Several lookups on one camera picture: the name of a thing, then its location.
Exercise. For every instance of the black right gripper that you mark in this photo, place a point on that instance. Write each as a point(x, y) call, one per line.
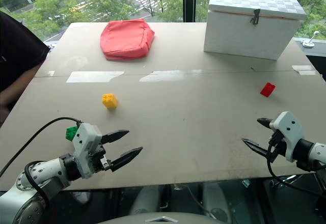
point(276, 145)

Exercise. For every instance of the person in dark shirt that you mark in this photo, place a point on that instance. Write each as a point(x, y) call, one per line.
point(17, 61)

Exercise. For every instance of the red fabric pouch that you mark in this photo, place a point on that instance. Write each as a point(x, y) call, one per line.
point(126, 39)

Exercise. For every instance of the yellow toy brick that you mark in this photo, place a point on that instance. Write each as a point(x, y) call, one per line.
point(110, 101)

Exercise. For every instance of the silver robot torso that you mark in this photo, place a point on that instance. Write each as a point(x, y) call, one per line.
point(163, 219)

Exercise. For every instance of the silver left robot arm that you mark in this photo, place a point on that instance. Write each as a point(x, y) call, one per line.
point(38, 180)

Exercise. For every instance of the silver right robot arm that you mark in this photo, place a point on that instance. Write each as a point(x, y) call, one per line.
point(312, 155)

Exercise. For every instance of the green toy brick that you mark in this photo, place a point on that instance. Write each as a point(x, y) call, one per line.
point(71, 133)

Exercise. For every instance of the red toy brick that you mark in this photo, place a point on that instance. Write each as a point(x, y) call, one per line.
point(267, 89)

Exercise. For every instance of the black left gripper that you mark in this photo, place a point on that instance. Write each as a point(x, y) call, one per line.
point(99, 157)

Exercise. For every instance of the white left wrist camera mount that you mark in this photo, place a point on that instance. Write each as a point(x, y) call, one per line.
point(85, 145)

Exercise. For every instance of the white desk lamp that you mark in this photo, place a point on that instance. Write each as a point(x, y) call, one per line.
point(309, 40)

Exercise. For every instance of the white lidded box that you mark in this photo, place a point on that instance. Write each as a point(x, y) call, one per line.
point(252, 20)

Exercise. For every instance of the black window frame post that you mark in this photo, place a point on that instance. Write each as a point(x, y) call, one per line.
point(189, 1)

